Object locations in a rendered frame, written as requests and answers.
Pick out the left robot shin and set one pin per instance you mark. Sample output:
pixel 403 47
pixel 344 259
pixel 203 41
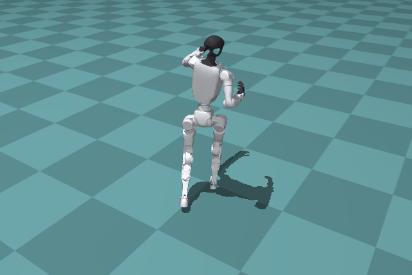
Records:
pixel 186 175

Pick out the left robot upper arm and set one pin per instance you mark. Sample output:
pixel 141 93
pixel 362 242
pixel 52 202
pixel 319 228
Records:
pixel 189 62

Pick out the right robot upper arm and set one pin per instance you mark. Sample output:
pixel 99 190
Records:
pixel 227 78

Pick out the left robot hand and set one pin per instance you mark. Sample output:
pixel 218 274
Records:
pixel 203 48

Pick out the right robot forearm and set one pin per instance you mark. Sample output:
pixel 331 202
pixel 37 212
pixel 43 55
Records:
pixel 237 98

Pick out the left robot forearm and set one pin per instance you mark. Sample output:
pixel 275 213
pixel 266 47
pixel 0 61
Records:
pixel 195 53

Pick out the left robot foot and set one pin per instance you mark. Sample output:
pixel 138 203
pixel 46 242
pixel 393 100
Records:
pixel 183 201

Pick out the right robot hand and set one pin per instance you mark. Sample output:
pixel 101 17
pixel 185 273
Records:
pixel 241 89

